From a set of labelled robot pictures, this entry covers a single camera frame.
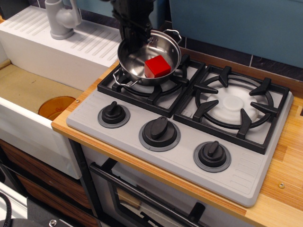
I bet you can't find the black oven door handle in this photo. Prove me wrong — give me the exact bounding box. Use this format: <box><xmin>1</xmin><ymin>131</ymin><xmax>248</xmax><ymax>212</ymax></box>
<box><xmin>89</xmin><ymin>158</ymin><xmax>205</xmax><ymax>227</ymax></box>

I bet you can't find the black right burner grate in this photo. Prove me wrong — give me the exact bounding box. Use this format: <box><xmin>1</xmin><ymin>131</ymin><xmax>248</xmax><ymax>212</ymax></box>
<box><xmin>173</xmin><ymin>65</ymin><xmax>293</xmax><ymax>154</ymax></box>

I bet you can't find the wooden drawer front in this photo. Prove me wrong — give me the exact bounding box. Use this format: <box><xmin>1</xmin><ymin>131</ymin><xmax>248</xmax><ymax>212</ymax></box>
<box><xmin>0</xmin><ymin>140</ymin><xmax>98</xmax><ymax>227</ymax></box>

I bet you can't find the black burner grate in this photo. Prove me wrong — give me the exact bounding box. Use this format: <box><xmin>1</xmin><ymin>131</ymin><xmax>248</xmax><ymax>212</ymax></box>
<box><xmin>98</xmin><ymin>54</ymin><xmax>205</xmax><ymax>117</ymax></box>
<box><xmin>173</xmin><ymin>65</ymin><xmax>293</xmax><ymax>154</ymax></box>

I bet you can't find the orange plastic plate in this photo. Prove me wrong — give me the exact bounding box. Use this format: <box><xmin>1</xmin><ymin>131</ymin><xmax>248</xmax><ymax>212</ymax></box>
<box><xmin>38</xmin><ymin>96</ymin><xmax>75</xmax><ymax>121</ymax></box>

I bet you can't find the black left stove knob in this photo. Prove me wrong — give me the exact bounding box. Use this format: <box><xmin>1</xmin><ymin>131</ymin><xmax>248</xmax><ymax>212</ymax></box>
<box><xmin>98</xmin><ymin>101</ymin><xmax>130</xmax><ymax>129</ymax></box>

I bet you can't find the grey toy faucet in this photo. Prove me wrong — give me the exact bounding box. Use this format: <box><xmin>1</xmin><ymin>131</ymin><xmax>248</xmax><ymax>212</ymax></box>
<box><xmin>45</xmin><ymin>0</ymin><xmax>82</xmax><ymax>40</ymax></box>

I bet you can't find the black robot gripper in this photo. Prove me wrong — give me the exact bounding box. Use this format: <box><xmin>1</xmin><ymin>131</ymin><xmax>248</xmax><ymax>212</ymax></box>
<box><xmin>110</xmin><ymin>0</ymin><xmax>154</xmax><ymax>53</ymax></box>

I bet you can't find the black left burner grate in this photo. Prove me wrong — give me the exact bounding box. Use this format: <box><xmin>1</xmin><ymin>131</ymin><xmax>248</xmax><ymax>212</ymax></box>
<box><xmin>98</xmin><ymin>54</ymin><xmax>205</xmax><ymax>117</ymax></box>

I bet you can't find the grey toy stove top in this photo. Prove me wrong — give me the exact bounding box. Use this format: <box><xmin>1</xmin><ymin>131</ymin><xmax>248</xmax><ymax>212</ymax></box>
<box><xmin>66</xmin><ymin>44</ymin><xmax>294</xmax><ymax>208</ymax></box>

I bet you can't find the black right stove knob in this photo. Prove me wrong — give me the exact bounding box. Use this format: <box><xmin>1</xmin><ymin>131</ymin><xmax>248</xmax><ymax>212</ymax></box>
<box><xmin>193</xmin><ymin>141</ymin><xmax>232</xmax><ymax>173</ymax></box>

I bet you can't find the black braided foreground cable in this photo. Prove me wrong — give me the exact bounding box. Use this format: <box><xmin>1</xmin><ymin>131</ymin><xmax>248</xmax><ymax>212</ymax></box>
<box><xmin>0</xmin><ymin>191</ymin><xmax>12</xmax><ymax>227</ymax></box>

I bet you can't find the toy oven door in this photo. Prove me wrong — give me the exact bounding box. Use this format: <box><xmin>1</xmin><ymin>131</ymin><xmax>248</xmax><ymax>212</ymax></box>
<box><xmin>82</xmin><ymin>146</ymin><xmax>250</xmax><ymax>227</ymax></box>

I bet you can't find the stainless steel pan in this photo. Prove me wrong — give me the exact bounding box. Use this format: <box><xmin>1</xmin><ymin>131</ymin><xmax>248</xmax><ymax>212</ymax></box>
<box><xmin>113</xmin><ymin>29</ymin><xmax>181</xmax><ymax>87</ymax></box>

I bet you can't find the white toy sink unit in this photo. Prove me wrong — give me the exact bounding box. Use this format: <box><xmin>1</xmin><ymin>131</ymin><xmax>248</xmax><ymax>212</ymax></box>
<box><xmin>0</xmin><ymin>6</ymin><xmax>121</xmax><ymax>179</ymax></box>

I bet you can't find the black stove knob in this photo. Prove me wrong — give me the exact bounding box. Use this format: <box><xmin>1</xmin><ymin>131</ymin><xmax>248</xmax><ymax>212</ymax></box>
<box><xmin>193</xmin><ymin>141</ymin><xmax>232</xmax><ymax>173</ymax></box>
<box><xmin>139</xmin><ymin>116</ymin><xmax>181</xmax><ymax>152</ymax></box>
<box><xmin>98</xmin><ymin>101</ymin><xmax>130</xmax><ymax>129</ymax></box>

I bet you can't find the black middle stove knob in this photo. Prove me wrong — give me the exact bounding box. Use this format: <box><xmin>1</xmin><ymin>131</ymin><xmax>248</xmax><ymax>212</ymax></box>
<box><xmin>139</xmin><ymin>116</ymin><xmax>181</xmax><ymax>152</ymax></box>

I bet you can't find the red wooden cube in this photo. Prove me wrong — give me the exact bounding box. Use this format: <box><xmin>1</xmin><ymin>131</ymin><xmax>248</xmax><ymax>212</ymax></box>
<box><xmin>144</xmin><ymin>55</ymin><xmax>171</xmax><ymax>79</ymax></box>

